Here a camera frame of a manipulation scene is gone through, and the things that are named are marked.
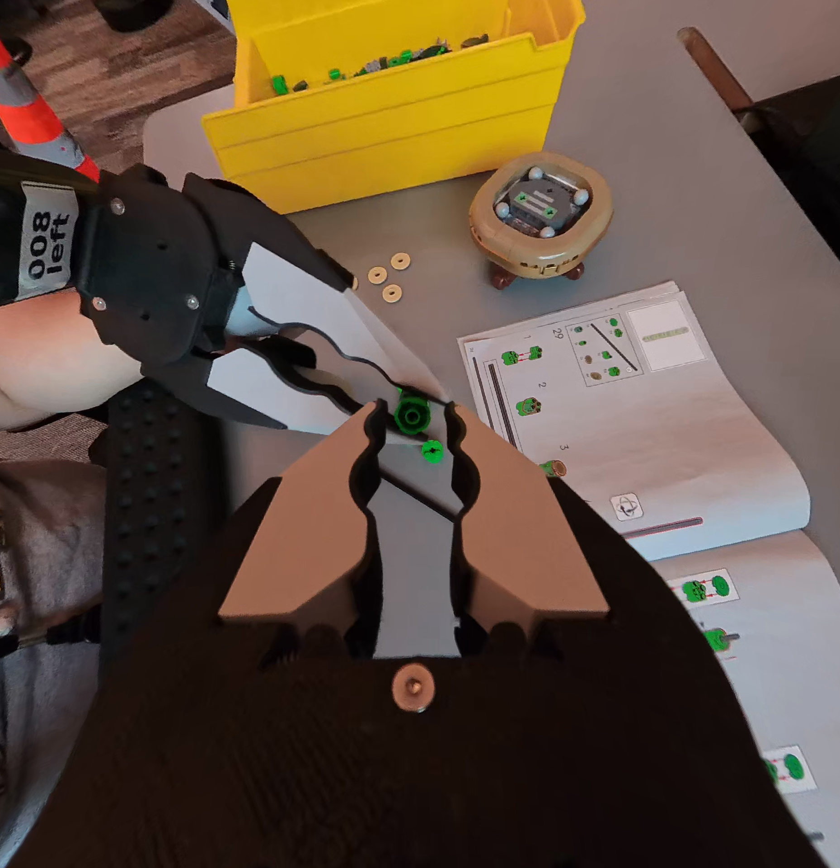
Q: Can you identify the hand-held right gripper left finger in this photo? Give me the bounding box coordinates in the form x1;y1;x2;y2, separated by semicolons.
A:
218;399;390;659

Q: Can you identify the person's left forearm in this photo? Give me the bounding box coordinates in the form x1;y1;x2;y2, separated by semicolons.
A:
0;292;146;435

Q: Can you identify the orange grey striped pole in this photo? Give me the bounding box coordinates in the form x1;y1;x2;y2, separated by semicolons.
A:
0;26;101;184

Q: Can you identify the open instruction booklet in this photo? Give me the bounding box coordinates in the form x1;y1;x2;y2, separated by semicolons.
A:
457;280;840;855

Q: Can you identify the black cable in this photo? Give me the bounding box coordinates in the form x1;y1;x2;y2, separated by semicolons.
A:
0;620;101;665

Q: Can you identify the yellow plastic bin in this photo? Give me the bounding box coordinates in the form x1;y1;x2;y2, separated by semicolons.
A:
202;0;587;214

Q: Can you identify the green round brick stack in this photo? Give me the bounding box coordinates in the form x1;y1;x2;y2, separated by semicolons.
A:
394;388;432;435

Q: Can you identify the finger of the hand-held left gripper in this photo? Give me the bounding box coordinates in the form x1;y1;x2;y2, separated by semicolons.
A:
204;335;370;436
226;241;456;411

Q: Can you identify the black axle rod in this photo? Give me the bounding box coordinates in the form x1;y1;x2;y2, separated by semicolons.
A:
381;473;459;522

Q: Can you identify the person's grey shirt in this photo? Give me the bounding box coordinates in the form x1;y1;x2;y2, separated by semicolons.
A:
0;414;109;868

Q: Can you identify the dark chair with wooden frame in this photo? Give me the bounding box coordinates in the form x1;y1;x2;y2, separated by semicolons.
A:
677;26;840;279

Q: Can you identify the pile of small loose bricks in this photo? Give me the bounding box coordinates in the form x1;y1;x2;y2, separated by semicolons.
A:
271;34;492;96

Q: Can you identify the grey desk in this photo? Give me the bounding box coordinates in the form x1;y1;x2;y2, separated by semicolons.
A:
142;0;840;868

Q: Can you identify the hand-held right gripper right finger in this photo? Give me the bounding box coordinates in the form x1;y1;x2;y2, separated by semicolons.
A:
443;400;612;659

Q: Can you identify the tan brick pot model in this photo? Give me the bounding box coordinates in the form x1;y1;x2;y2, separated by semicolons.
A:
469;151;614;291

